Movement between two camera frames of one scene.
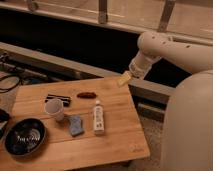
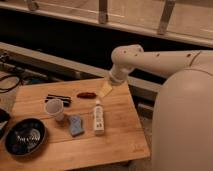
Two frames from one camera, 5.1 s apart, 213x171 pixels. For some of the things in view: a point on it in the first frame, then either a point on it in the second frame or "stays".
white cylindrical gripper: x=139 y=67 → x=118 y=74
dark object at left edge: x=4 y=117 stays
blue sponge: x=76 y=128 stays
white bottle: x=99 y=119 stays
